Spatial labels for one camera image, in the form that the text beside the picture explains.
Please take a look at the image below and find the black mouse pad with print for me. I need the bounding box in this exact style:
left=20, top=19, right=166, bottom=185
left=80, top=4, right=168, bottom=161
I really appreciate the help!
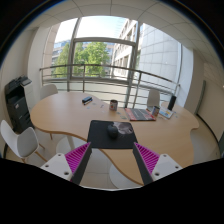
left=86, top=119, right=139, bottom=150

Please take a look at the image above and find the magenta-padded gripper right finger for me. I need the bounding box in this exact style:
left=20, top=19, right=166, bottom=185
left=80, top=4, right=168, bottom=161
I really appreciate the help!
left=132, top=142, right=184, bottom=186

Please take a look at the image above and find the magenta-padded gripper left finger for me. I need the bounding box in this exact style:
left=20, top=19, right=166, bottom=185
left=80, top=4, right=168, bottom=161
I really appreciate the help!
left=39, top=141, right=93, bottom=185

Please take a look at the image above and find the black computer mouse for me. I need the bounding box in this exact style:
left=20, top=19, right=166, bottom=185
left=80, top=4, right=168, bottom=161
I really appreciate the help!
left=106, top=123, right=120, bottom=139

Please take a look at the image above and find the metal balcony railing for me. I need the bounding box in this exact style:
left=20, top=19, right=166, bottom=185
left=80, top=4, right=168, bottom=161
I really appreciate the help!
left=39, top=63, right=181, bottom=109

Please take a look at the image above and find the black office printer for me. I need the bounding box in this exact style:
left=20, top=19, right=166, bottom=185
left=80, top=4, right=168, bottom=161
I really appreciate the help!
left=4, top=76, right=36, bottom=134

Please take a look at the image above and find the white chair with wooden legs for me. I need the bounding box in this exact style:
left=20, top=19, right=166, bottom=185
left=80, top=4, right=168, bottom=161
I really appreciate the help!
left=0, top=119, right=48, bottom=164

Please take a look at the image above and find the red and black magazine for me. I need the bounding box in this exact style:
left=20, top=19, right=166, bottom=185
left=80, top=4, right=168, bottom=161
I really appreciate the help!
left=124, top=107, right=157, bottom=122

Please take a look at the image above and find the blue and yellow picture book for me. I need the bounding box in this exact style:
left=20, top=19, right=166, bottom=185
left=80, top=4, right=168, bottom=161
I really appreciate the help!
left=159, top=107, right=175, bottom=120

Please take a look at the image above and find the black cylinder speaker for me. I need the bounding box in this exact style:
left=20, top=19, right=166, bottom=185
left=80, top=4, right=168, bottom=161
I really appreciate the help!
left=167, top=95, right=178, bottom=112

